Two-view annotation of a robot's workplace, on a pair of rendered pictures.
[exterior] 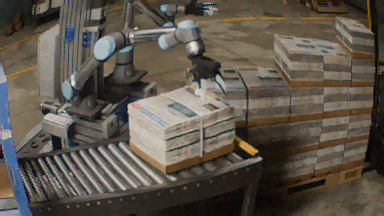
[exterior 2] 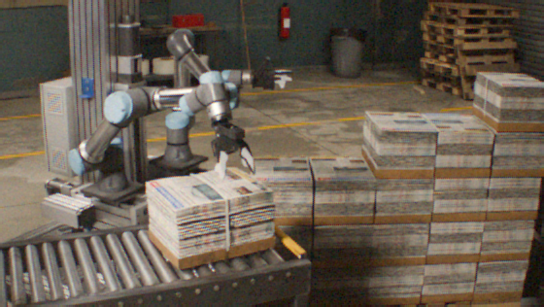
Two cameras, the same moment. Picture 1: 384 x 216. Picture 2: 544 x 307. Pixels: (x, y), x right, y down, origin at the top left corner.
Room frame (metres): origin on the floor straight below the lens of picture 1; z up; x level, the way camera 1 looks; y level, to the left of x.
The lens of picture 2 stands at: (0.68, -0.39, 1.81)
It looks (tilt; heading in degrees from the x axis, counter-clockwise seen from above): 17 degrees down; 6
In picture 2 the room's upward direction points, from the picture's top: 1 degrees clockwise
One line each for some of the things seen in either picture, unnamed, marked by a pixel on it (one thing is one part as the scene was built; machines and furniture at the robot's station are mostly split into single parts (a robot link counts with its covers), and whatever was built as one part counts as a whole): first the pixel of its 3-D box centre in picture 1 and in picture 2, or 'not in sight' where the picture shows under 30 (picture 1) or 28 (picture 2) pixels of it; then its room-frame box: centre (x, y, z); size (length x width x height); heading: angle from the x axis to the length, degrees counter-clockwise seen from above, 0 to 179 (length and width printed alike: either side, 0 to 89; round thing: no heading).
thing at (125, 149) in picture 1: (142, 165); (157, 258); (2.64, 0.22, 0.77); 0.47 x 0.05 x 0.05; 30
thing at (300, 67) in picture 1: (299, 60); (397, 144); (3.66, -0.70, 0.95); 0.38 x 0.29 x 0.23; 9
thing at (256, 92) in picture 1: (280, 137); (364, 243); (3.64, -0.56, 0.42); 1.17 x 0.39 x 0.83; 98
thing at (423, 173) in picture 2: (299, 72); (396, 161); (3.66, -0.69, 0.86); 0.38 x 0.29 x 0.04; 9
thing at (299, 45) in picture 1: (299, 44); (400, 120); (3.65, -0.70, 1.06); 0.37 x 0.29 x 0.01; 9
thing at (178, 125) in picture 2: (124, 49); (177, 126); (3.68, 0.40, 0.98); 0.13 x 0.12 x 0.14; 2
